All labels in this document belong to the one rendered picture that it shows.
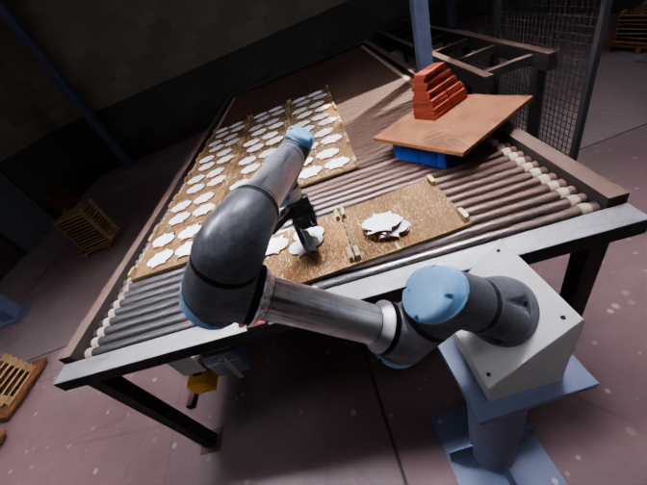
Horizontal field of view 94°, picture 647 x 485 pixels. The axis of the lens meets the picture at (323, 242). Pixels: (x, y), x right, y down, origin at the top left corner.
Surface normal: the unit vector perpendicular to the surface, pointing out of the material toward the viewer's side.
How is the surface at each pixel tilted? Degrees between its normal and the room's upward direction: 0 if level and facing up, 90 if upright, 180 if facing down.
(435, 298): 38
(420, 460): 0
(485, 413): 0
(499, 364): 46
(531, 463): 0
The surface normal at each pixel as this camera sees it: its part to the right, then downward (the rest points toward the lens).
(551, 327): -0.89, -0.25
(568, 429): -0.32, -0.72
